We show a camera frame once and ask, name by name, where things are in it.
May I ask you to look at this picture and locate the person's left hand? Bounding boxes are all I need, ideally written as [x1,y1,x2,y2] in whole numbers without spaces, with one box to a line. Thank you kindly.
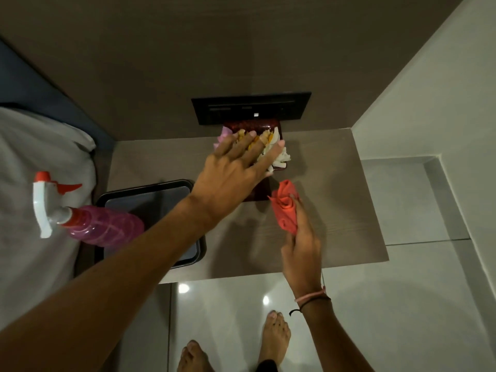
[190,130,286,223]

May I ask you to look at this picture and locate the person's right hand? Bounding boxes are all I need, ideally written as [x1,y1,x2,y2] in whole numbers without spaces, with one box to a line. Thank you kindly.
[281,197,327,299]

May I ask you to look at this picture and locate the red cleaning cloth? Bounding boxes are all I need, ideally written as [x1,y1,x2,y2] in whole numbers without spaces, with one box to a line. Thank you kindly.
[268,180,301,236]

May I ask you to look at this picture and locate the person's left forearm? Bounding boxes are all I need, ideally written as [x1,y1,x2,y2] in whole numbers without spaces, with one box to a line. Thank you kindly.
[0,193,229,372]

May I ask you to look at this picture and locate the person's right forearm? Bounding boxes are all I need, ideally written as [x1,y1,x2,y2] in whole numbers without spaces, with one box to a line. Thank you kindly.
[298,292,376,372]

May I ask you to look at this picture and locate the pile of sachets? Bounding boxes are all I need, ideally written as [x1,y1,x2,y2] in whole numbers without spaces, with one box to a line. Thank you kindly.
[213,126,292,173]

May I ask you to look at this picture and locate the dark red glossy tray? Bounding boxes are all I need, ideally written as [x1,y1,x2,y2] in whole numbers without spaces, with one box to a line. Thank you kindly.
[223,118,292,203]

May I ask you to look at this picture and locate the pink thread wristband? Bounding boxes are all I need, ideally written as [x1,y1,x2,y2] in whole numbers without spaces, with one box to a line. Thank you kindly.
[294,286,327,303]

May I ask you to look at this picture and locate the black thread wristband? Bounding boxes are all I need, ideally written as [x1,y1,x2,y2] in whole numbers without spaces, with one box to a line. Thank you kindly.
[289,295,332,317]

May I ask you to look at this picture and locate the black rectangular tray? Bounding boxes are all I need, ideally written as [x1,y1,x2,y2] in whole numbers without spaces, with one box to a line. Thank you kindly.
[95,179,207,270]

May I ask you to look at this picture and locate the person's right foot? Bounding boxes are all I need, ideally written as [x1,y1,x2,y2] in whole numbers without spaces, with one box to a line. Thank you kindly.
[258,310,291,368]

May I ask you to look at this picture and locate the person's foot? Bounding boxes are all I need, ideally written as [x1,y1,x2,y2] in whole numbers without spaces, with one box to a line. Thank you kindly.
[177,339,216,372]
[258,310,291,368]

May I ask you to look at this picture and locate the pink spray bottle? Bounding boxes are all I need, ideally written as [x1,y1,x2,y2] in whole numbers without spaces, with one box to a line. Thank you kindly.
[32,171,145,247]

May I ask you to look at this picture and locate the person's left foot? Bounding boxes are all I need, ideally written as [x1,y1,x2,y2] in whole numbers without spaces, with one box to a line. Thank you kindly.
[177,339,216,372]

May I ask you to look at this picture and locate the dark blue headboard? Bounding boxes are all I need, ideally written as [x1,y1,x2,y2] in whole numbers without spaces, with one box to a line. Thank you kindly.
[0,38,115,152]

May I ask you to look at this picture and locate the white bed sheet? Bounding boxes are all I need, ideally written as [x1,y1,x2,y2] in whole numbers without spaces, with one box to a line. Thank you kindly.
[0,106,97,330]

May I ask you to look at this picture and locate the black wall switch panel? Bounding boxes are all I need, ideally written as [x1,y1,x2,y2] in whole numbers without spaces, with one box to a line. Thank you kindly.
[191,91,312,127]

